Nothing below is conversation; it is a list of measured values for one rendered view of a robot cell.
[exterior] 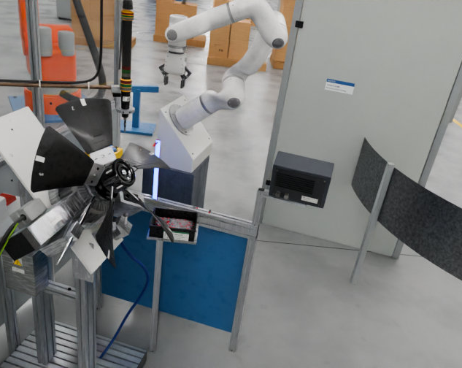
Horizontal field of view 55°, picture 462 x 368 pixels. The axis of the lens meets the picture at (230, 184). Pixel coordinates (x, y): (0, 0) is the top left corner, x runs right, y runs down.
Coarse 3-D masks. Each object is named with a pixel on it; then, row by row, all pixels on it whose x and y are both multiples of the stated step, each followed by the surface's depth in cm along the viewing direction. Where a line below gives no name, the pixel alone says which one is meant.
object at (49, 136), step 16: (48, 128) 150; (48, 144) 150; (64, 144) 155; (48, 160) 151; (64, 160) 155; (80, 160) 161; (32, 176) 147; (48, 176) 152; (64, 176) 158; (80, 176) 163
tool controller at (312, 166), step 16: (288, 160) 201; (304, 160) 201; (320, 160) 202; (272, 176) 202; (288, 176) 199; (304, 176) 196; (320, 176) 194; (272, 192) 208; (288, 192) 205; (304, 192) 202; (320, 192) 199
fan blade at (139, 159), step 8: (128, 144) 206; (128, 152) 200; (136, 152) 202; (144, 152) 204; (128, 160) 192; (136, 160) 194; (144, 160) 196; (152, 160) 200; (160, 160) 206; (136, 168) 187; (144, 168) 189; (160, 168) 198; (168, 168) 204
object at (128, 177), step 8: (120, 160) 175; (112, 168) 169; (120, 168) 174; (128, 168) 178; (104, 176) 171; (112, 176) 169; (120, 176) 171; (128, 176) 175; (104, 184) 172; (112, 184) 171; (120, 184) 171; (128, 184) 173; (96, 192) 173; (104, 192) 176; (104, 200) 176
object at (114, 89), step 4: (112, 88) 167; (116, 88) 167; (112, 92) 167; (116, 92) 168; (116, 96) 168; (120, 96) 169; (116, 100) 169; (116, 104) 170; (116, 108) 171; (120, 108) 172; (132, 108) 174; (120, 112) 171; (124, 112) 171; (128, 112) 171; (132, 112) 172
